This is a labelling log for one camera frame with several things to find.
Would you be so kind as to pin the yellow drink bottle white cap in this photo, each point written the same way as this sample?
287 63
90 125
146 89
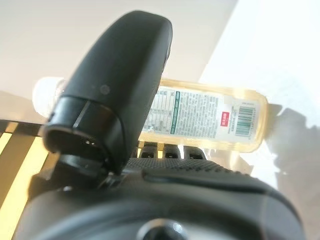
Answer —
200 112

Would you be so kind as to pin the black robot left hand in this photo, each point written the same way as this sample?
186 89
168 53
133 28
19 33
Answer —
162 205

